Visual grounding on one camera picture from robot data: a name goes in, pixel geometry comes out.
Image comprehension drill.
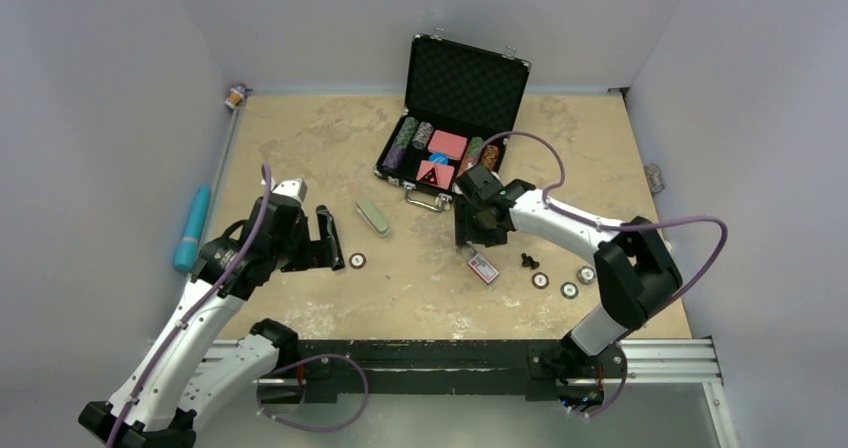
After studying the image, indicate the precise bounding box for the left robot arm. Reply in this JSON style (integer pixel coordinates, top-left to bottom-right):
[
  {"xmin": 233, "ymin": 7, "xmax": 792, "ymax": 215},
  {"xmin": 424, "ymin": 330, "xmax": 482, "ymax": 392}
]
[{"xmin": 78, "ymin": 192, "xmax": 341, "ymax": 447}]

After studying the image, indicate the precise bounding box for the green stapler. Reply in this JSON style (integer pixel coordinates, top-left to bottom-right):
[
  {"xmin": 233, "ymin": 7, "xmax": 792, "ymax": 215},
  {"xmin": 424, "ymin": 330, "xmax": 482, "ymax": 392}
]
[{"xmin": 356, "ymin": 197, "xmax": 390, "ymax": 238}]

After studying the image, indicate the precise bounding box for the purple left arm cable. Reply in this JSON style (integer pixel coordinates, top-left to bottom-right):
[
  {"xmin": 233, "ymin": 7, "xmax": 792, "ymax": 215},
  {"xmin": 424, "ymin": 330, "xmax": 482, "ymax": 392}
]
[{"xmin": 105, "ymin": 163, "xmax": 274, "ymax": 448}]

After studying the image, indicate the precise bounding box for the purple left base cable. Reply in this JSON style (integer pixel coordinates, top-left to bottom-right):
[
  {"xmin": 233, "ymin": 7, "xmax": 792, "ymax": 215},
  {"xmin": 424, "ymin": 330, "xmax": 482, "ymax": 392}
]
[{"xmin": 256, "ymin": 354, "xmax": 370, "ymax": 433}]

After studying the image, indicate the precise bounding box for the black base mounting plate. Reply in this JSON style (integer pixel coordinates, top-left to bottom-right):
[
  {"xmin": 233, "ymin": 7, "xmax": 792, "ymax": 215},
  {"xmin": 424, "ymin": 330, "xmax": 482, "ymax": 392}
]
[{"xmin": 258, "ymin": 339, "xmax": 626, "ymax": 406}]

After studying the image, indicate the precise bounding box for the grey poker chip stack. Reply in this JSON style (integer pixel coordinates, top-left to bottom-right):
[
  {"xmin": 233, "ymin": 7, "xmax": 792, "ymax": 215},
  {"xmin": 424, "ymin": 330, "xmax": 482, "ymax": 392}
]
[{"xmin": 576, "ymin": 266, "xmax": 597, "ymax": 285}]

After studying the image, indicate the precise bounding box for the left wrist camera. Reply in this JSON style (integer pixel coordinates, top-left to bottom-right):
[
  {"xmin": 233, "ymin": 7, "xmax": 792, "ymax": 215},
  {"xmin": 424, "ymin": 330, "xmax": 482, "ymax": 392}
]
[{"xmin": 271, "ymin": 178, "xmax": 308, "ymax": 204}]

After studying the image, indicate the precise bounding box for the black stapler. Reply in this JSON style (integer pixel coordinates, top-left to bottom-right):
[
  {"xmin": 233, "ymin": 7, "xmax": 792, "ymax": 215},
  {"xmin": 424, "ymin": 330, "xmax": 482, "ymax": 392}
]
[{"xmin": 313, "ymin": 205, "xmax": 345, "ymax": 271}]

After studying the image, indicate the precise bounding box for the black poker chip case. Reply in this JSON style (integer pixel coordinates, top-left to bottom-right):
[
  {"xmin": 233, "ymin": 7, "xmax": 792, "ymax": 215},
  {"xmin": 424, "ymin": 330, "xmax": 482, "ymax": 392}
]
[{"xmin": 374, "ymin": 33, "xmax": 532, "ymax": 212}]

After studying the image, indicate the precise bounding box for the striped object at right wall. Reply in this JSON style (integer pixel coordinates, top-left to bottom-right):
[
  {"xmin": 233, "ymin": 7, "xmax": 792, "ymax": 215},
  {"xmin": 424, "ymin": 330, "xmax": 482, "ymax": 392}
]
[{"xmin": 643, "ymin": 164, "xmax": 666, "ymax": 196}]

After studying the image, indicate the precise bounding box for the black screw knob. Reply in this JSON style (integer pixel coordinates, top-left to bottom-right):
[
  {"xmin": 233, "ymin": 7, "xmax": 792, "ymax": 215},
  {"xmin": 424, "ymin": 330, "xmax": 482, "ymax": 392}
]
[{"xmin": 521, "ymin": 253, "xmax": 540, "ymax": 269}]

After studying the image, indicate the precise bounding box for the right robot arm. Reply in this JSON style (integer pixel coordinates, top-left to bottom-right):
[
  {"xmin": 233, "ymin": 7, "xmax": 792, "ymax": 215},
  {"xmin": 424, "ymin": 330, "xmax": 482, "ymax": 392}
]
[{"xmin": 455, "ymin": 166, "xmax": 683, "ymax": 375}]

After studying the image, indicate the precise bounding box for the aluminium frame rail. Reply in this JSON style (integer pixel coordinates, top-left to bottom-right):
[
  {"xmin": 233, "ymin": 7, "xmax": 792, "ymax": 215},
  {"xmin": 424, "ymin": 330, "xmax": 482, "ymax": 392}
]
[{"xmin": 197, "ymin": 339, "xmax": 738, "ymax": 447}]

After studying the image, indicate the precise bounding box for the brown white poker chip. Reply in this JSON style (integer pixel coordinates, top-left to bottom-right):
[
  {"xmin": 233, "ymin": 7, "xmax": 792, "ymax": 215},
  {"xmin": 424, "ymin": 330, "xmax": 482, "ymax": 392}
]
[{"xmin": 349, "ymin": 253, "xmax": 367, "ymax": 269}]

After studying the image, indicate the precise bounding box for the red white poker chip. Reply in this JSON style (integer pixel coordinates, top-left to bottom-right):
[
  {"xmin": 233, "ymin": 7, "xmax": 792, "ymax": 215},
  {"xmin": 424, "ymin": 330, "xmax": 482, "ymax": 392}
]
[{"xmin": 531, "ymin": 272, "xmax": 550, "ymax": 289}]

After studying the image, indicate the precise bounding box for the red white staple box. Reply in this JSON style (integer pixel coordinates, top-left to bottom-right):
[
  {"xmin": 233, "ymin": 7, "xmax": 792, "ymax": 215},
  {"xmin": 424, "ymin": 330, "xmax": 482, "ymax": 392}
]
[{"xmin": 457, "ymin": 244, "xmax": 499, "ymax": 285}]

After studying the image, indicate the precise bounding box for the green white poker chip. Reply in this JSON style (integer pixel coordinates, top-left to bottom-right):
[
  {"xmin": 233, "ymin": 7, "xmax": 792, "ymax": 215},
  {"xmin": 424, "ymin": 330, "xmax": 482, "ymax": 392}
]
[{"xmin": 560, "ymin": 282, "xmax": 579, "ymax": 299}]

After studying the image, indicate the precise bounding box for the turquoise cylindrical tool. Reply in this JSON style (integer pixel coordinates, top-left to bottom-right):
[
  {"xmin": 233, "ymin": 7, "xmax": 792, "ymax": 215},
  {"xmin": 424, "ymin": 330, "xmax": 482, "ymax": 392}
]
[{"xmin": 172, "ymin": 184, "xmax": 211, "ymax": 273}]

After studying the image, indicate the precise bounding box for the orange small bottle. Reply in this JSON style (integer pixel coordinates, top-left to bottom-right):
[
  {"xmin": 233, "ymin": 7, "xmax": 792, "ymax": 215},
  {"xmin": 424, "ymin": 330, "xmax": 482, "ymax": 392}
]
[{"xmin": 224, "ymin": 83, "xmax": 250, "ymax": 110}]

